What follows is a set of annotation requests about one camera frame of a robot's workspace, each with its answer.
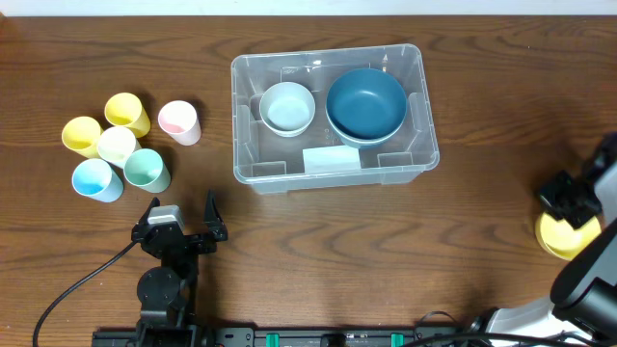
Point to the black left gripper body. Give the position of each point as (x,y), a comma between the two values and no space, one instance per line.
(198,247)

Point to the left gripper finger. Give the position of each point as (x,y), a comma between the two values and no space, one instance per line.
(213,220)
(142,231)

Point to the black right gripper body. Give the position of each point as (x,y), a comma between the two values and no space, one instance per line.
(570,199)

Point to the yellow bowl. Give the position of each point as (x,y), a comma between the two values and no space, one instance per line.
(560,239)

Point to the green cup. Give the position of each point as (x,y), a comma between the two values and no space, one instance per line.
(146,170)

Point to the cream cup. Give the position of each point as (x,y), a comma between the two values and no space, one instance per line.
(116,144)

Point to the pink cup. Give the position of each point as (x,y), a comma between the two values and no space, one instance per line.
(179,119)

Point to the white small bowl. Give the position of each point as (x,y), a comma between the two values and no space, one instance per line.
(288,133)

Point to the yellow cup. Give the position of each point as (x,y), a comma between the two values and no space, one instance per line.
(81,135)
(127,110)

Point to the light grey small bowl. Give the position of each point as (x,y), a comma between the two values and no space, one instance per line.
(287,106)

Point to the beige bowl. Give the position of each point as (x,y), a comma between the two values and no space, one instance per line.
(364,141)

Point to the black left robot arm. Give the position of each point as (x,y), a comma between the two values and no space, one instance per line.
(168,292)

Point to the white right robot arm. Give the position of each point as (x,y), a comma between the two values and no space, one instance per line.
(581,304)

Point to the light blue cup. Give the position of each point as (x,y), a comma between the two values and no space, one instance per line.
(95,179)

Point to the clear plastic storage bin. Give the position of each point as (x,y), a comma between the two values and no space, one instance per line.
(317,158)

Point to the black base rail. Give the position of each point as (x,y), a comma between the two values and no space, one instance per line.
(248,337)

